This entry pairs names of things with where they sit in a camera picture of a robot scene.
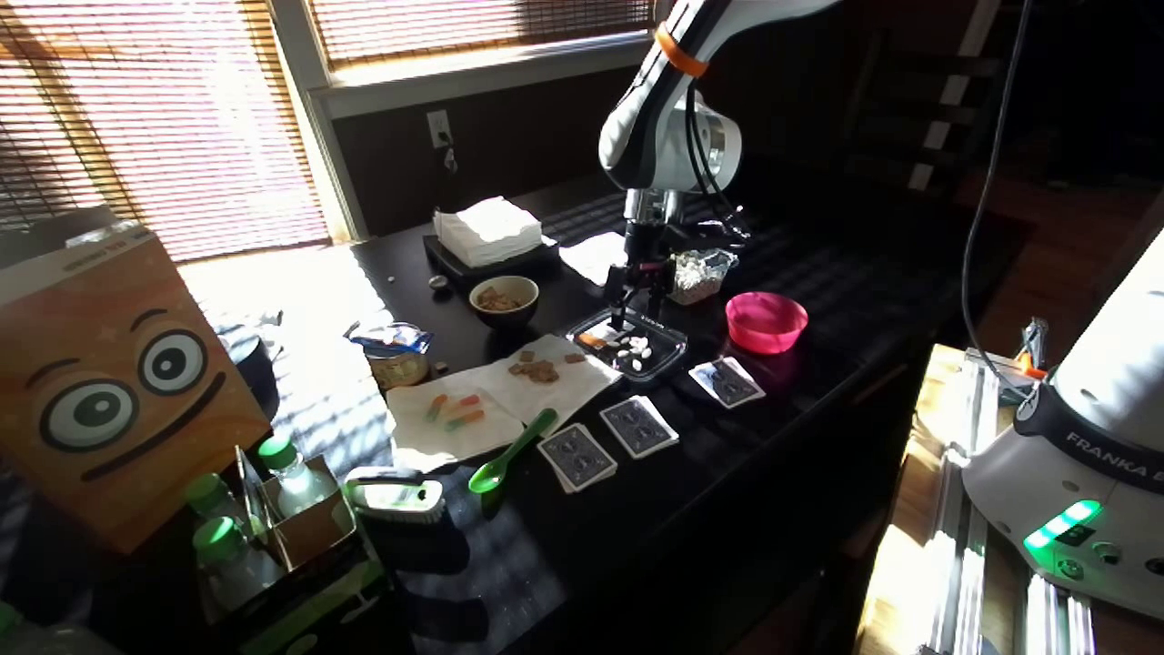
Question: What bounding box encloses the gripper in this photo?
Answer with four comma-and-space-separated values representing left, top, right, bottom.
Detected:
605, 217, 677, 334

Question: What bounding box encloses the small white napkin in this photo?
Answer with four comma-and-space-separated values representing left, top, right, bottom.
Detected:
557, 231, 629, 288

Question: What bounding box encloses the clear crinkled plastic bag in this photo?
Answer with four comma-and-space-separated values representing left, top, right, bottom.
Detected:
667, 247, 740, 307

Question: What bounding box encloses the black plastic food container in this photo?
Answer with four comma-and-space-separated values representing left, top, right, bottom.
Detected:
565, 307, 689, 384

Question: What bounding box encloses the deck of playing cards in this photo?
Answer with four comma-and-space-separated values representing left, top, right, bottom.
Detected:
598, 394, 681, 460
687, 355, 768, 409
536, 421, 619, 495

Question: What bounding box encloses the heap of brown crackers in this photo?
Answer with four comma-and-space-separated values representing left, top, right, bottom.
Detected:
507, 349, 588, 385

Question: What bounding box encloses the pink plastic bowl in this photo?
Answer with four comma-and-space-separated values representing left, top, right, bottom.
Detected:
724, 291, 810, 357

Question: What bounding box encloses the white napkin with crackers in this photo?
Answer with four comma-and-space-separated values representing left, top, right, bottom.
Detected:
473, 333, 625, 429

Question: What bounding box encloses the brown bowl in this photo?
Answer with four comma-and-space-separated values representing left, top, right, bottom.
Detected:
467, 275, 541, 331

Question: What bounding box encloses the stack of white napkins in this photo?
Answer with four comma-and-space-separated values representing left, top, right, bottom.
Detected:
432, 195, 546, 269

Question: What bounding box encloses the black napkin tray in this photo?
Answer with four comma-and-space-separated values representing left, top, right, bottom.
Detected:
422, 234, 561, 285

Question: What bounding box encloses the green plastic spoon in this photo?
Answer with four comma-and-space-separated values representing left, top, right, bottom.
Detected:
467, 407, 560, 496

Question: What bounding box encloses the open tin can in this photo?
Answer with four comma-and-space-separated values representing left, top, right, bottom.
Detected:
344, 320, 435, 393

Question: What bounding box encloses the white napkin with gummies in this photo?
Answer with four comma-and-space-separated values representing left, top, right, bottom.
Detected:
386, 368, 527, 475

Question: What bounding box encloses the small window with blinds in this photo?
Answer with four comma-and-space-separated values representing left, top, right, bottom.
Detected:
305, 0, 657, 76

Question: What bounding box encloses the white and green brush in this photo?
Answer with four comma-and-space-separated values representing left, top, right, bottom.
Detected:
343, 465, 447, 527

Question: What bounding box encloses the black round object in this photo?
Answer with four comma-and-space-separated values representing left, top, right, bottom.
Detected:
222, 331, 282, 421

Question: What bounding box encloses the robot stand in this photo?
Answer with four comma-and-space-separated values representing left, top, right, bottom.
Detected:
853, 343, 1164, 655

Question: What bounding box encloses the clear bottle with green cap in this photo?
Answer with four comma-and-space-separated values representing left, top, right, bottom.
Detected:
192, 516, 285, 621
184, 472, 248, 530
257, 434, 340, 520

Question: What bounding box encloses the open brown cardboard box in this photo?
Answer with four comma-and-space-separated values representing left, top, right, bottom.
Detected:
235, 445, 361, 576

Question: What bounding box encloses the black and green box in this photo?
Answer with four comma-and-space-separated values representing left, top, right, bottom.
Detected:
235, 559, 394, 655

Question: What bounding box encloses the large window with blinds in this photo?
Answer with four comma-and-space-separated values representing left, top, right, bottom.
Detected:
0, 0, 331, 267

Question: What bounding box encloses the orange cardboard box with face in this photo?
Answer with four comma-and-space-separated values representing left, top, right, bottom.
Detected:
0, 207, 274, 557

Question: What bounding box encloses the black cable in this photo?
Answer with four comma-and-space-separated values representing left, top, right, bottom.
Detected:
960, 0, 1039, 367

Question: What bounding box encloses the clamp with orange handle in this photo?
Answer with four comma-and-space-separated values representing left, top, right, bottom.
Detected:
998, 317, 1053, 407

